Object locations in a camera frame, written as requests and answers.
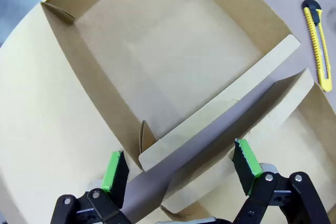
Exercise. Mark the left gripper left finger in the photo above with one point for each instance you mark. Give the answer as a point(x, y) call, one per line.
point(115, 179)

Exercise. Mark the yellow black utility knife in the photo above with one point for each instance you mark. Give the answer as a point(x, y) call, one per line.
point(317, 43)

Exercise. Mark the brown cardboard box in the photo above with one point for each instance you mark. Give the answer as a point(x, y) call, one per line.
point(170, 51)

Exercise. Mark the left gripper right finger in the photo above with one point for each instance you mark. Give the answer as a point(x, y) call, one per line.
point(246, 163)

